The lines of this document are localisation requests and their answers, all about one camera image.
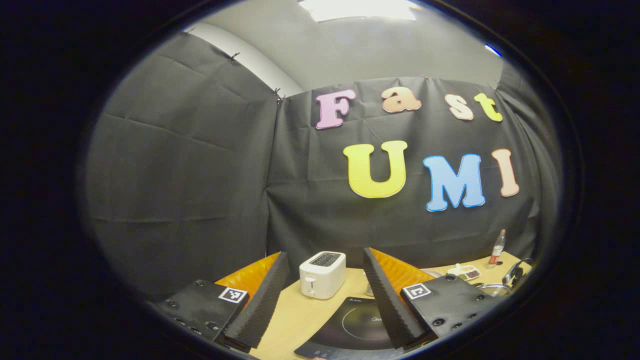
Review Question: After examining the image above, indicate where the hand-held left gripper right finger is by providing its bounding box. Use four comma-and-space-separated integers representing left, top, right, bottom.
362, 247, 501, 351

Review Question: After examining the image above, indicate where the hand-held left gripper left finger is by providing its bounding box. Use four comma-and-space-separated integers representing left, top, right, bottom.
155, 251, 291, 351

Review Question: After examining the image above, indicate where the black induction cooktop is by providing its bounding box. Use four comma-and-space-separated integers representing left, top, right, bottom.
294, 296, 406, 360

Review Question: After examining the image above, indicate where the stainless steel pot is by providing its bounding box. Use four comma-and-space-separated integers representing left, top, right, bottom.
475, 258, 535, 298

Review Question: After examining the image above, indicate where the white toaster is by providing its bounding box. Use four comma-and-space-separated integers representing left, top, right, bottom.
299, 251, 347, 300

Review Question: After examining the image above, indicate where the white divided dish of beans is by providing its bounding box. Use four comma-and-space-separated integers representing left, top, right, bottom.
446, 263, 482, 282

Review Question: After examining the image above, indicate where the clear bottle with red label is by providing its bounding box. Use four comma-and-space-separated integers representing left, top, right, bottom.
487, 229, 507, 269

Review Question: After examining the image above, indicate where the black backdrop cloth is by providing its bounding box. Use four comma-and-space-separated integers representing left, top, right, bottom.
82, 32, 561, 301

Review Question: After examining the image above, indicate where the large ceiling light panel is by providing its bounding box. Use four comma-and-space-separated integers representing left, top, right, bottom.
300, 0, 417, 22

